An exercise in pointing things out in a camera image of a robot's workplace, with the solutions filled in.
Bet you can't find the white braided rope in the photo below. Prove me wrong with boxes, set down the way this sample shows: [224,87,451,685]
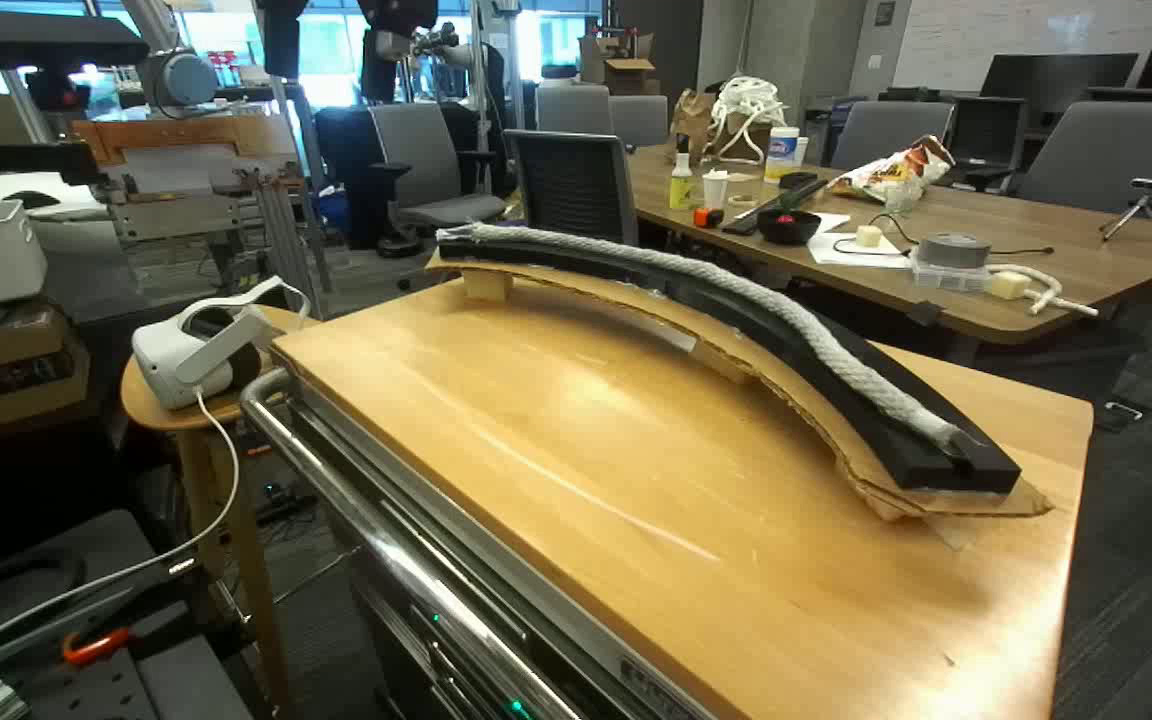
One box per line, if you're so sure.
[434,218,992,457]

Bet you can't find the silver blue motor joint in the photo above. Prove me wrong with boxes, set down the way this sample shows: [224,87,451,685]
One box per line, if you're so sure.
[141,42,224,113]

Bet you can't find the white rope bundle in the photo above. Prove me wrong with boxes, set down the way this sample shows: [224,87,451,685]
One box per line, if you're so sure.
[709,73,793,163]

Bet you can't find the black curved foam track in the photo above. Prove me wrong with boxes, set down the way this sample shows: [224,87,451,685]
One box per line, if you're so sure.
[430,218,1027,495]

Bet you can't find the grey metal cart body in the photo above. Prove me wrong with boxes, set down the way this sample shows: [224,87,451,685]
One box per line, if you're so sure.
[283,377,718,720]

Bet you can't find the white VR headset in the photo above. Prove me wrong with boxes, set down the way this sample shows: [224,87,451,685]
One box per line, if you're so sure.
[127,275,287,412]

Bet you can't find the black mesh office chair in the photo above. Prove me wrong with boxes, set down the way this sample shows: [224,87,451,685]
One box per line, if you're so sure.
[508,123,645,247]

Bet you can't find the black flat panel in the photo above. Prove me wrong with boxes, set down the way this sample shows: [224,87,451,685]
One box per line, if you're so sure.
[0,3,150,73]

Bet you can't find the white paper sheet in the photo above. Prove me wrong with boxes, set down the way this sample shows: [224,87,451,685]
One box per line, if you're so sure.
[807,211,918,275]

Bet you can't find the wooden machine stand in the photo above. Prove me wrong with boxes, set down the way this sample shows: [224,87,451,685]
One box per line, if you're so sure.
[68,113,327,320]

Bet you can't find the small green bottle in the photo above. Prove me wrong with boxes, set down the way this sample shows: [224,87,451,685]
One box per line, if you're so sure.
[662,139,700,215]

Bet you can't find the steel tube cart handle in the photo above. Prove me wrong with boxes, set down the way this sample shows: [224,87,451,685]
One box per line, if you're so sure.
[236,362,580,720]

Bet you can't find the round wooden stool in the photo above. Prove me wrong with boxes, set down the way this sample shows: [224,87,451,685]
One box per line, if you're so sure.
[117,301,320,720]

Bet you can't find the chips snack bag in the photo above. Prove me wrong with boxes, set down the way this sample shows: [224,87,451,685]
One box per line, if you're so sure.
[827,130,960,211]

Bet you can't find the cream plug with white cable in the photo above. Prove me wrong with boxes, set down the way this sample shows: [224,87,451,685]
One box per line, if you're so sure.
[984,261,1103,320]

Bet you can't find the black breadboard plate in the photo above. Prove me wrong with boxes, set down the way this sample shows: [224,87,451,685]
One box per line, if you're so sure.
[0,504,257,720]

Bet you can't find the grey tape roll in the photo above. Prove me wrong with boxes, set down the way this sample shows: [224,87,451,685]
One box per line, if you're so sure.
[910,232,997,275]

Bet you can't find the white headset cable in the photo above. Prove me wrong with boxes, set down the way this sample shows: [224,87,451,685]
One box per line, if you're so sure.
[0,271,317,675]

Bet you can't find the long black bar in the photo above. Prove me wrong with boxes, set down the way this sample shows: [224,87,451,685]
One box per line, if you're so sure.
[718,170,833,241]

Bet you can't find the brown cardboard box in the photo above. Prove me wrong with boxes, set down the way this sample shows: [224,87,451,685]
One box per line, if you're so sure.
[0,296,92,442]

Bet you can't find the white container blue label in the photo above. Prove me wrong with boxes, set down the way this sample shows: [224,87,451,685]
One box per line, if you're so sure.
[759,123,807,187]

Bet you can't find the orange clamp handle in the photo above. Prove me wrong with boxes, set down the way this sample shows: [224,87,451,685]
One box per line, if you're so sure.
[61,623,136,670]

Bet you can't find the small camera tripod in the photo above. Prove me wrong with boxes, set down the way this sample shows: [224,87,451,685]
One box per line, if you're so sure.
[1097,176,1152,247]

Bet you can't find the curved cardboard base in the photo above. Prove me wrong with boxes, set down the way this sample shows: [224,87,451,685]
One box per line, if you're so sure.
[422,247,1055,524]

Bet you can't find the grey office chair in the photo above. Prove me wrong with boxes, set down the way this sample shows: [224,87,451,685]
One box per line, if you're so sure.
[533,78,616,136]
[369,98,508,257]
[827,96,960,176]
[1010,96,1152,215]

